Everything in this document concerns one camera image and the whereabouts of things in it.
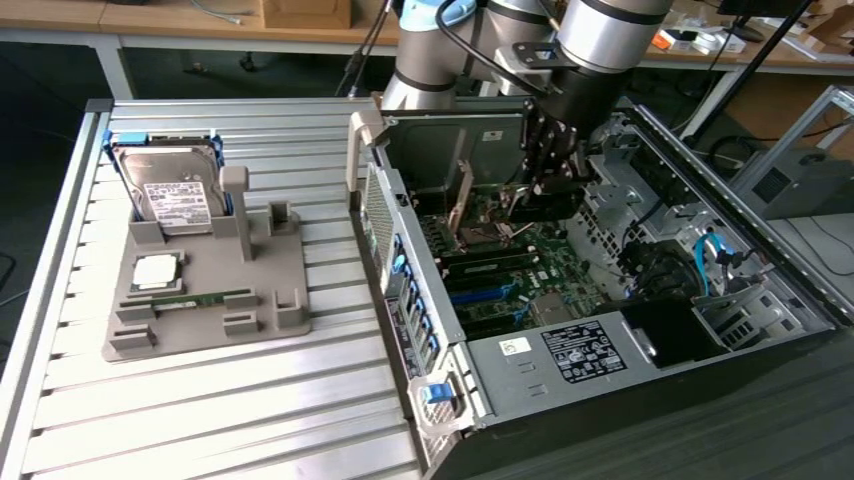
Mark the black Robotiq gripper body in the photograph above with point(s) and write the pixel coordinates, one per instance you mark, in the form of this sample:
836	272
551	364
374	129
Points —
581	97

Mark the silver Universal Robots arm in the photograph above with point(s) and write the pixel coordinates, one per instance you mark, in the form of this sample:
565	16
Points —
601	35

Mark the grey computer tower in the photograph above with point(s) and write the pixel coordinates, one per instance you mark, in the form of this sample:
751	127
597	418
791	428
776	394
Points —
801	190

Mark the brown cardboard box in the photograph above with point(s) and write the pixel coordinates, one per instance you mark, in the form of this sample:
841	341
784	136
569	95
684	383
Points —
308	12

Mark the CPU socket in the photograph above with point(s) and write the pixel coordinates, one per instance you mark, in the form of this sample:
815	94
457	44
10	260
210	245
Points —
484	237

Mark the black monitor stand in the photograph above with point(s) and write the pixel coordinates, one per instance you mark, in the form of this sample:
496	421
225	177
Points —
748	32

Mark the blue case release latch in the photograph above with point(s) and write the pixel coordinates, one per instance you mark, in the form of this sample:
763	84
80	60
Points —
437	392

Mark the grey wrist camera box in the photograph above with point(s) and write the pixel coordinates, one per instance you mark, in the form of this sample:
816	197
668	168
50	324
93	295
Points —
528	62

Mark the grey plastic parts rack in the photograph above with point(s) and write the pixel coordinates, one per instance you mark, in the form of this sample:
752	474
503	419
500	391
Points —
214	280

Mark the blue expansion slot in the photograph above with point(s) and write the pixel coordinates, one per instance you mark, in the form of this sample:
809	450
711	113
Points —
481	296

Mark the orange small box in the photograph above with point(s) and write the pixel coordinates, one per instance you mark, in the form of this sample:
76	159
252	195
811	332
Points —
677	40

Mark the grey chipset heat sink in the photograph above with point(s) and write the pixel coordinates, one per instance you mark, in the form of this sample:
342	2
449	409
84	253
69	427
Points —
555	310

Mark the silver hard disk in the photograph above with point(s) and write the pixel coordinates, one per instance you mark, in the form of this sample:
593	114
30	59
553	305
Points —
168	190

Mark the white small box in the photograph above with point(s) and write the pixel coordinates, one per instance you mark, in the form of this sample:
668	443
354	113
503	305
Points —
724	45

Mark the folded cardboard piece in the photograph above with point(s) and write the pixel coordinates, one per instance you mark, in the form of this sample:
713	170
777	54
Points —
837	20

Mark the black slanted pole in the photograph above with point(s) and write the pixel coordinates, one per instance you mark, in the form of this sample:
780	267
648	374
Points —
747	75

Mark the grey power supply unit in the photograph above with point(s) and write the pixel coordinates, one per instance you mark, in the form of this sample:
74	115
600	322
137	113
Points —
535	370

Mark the black expansion slot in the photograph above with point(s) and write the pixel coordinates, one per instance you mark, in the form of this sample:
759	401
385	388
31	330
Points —
488	260
491	326

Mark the silver CPU chip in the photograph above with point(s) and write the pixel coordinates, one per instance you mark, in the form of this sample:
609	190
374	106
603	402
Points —
156	272

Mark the metal disk bay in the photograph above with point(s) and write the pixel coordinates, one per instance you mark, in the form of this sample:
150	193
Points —
741	315

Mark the Nvidia Quadro graphics card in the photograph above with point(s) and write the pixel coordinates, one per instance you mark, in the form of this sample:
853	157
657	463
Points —
461	200

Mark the wooden desk with box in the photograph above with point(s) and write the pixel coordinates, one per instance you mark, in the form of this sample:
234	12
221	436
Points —
68	20

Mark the aluminium profile frame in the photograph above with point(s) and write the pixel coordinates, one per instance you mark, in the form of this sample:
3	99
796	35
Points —
835	92

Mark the green motherboard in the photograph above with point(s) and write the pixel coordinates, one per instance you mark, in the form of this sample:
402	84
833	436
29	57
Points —
548	260

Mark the perforated metal drive cage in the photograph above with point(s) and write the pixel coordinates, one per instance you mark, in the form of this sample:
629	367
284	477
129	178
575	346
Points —
621	200

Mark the blue disk caddy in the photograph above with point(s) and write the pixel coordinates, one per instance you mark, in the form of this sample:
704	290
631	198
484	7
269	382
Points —
109	140

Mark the open black PC case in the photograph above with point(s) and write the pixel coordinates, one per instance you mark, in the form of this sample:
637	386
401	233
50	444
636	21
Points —
668	425

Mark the green RAM stick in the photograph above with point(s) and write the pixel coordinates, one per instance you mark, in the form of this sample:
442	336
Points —
190	301

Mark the cluttered wooden desk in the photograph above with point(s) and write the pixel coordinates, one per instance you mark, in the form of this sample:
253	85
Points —
671	55

